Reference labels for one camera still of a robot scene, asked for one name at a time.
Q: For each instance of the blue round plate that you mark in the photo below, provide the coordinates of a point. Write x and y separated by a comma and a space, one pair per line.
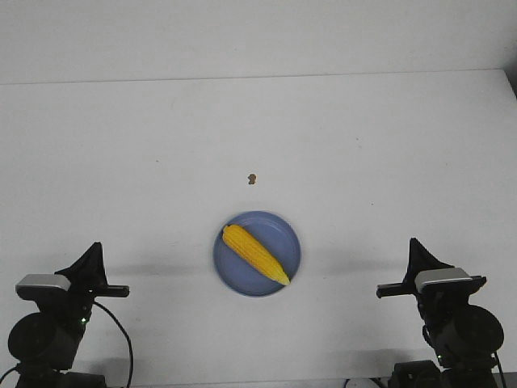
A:
276, 235

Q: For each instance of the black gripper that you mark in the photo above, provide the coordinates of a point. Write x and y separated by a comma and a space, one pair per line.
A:
444, 292
87, 281

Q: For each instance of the yellow corn cob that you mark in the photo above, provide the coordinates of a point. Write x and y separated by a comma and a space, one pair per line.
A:
250, 249

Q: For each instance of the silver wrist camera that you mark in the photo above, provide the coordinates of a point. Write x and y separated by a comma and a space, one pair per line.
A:
444, 276
42, 287

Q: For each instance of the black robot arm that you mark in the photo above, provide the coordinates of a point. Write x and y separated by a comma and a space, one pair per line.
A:
45, 343
464, 337

